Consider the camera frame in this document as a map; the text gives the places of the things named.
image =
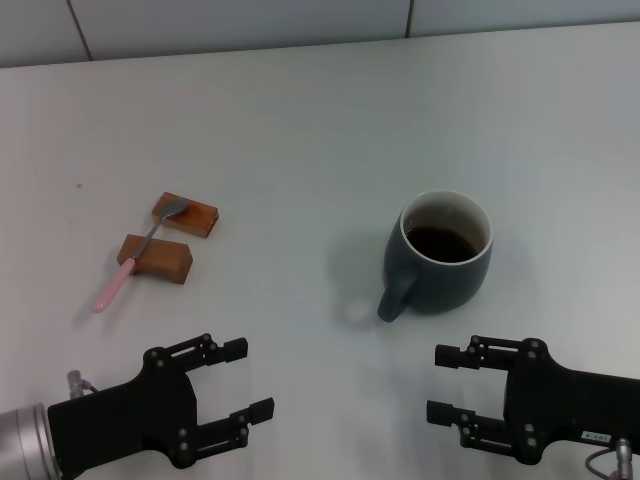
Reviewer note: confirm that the grey ceramic cup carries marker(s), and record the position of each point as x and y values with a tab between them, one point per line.
440	285

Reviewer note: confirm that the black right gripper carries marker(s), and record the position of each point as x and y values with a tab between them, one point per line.
565	405

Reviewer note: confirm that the dark coffee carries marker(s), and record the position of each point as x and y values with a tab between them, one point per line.
442	244

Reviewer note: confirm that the arched wooden block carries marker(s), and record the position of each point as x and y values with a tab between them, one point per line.
167	260

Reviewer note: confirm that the flat wooden block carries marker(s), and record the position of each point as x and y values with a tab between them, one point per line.
197	217

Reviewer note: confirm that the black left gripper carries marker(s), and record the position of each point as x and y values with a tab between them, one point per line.
125	415

